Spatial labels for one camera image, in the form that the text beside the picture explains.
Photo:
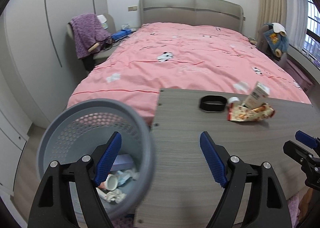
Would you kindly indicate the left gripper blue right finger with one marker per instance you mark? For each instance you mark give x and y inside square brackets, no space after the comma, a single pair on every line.
[216,157]

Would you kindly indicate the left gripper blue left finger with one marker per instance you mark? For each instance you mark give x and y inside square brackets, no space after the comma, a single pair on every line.
[104,157]

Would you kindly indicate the purple cartoon tissue box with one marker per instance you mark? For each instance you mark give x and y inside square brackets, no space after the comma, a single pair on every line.
[122,162]

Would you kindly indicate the red white paper cup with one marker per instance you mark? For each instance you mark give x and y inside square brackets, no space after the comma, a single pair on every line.
[110,184]

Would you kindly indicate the white plastic lid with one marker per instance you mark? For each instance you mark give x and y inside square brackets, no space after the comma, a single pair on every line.
[233,101]

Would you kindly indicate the red yellow snack wrapper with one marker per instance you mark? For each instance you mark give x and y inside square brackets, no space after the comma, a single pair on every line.
[238,113]

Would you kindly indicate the green white milk carton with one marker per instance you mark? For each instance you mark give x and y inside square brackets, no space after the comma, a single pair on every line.
[257,96]

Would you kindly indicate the light blue plastic wrapper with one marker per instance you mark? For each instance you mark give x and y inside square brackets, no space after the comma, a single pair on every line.
[124,176]

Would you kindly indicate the white crumpled tissue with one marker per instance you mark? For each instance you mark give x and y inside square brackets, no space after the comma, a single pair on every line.
[115,197]

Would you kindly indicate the pink patterned duvet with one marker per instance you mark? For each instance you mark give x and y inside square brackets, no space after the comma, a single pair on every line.
[173,55]

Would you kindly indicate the grey bedside chair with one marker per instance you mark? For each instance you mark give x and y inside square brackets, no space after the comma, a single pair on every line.
[88,61]

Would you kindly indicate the brown chair by window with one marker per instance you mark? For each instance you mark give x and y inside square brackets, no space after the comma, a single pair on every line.
[262,44]

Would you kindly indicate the white wardrobe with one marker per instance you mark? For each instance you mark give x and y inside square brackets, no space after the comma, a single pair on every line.
[38,58]

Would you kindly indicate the blue box on nightstand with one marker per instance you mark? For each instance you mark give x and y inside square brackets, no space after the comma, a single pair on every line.
[121,34]

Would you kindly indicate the purple fuzzy garment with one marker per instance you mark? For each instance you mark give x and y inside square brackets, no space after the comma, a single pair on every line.
[88,33]

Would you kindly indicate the blue denim bear jacket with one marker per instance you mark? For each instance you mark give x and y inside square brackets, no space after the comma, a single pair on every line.
[277,39]

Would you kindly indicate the grey upholstered headboard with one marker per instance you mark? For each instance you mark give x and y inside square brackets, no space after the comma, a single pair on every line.
[218,13]

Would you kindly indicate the black ring band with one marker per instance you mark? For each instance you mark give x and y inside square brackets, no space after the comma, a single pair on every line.
[213,103]

